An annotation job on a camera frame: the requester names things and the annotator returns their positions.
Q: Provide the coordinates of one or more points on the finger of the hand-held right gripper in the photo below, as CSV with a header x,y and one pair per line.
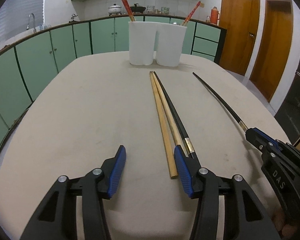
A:
x,y
256,138
266,135

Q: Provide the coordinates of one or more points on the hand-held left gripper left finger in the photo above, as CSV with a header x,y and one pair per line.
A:
x,y
117,170

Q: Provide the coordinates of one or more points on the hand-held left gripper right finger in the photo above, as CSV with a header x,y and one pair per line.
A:
x,y
183,172

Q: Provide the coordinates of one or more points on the black chopstick with silver band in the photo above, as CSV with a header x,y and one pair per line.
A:
x,y
172,110
220,97

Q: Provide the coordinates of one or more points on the white two-compartment utensil holder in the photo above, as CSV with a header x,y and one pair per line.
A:
x,y
152,45

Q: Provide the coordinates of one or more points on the wooden chopstick with red end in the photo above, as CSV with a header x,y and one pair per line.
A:
x,y
128,5
123,2

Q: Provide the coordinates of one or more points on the person's right hand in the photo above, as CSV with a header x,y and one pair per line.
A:
x,y
283,227

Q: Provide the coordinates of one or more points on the black glass cabinet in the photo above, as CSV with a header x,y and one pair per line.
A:
x,y
295,95

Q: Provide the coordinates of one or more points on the plain wooden door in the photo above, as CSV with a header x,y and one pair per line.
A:
x,y
272,47

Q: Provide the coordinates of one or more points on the small glass jar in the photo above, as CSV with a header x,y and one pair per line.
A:
x,y
207,19

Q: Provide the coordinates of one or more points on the orange thermos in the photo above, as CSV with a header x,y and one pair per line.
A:
x,y
215,16

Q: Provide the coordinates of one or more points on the green base cabinets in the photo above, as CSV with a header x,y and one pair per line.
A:
x,y
40,55

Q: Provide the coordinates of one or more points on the patterned ceramic jar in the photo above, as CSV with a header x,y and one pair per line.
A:
x,y
150,9
165,10

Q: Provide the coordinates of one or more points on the metal kettle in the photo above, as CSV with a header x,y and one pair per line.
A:
x,y
73,17

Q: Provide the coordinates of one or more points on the white cooking pot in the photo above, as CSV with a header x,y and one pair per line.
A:
x,y
115,9

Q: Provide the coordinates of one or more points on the black wok with lid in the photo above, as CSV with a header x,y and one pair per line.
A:
x,y
138,8

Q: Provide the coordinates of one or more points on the metal faucet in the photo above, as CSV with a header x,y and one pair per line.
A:
x,y
32,20

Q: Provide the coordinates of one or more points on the window blind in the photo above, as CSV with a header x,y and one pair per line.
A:
x,y
15,7

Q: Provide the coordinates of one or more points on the wall socket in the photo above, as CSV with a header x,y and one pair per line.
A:
x,y
202,4

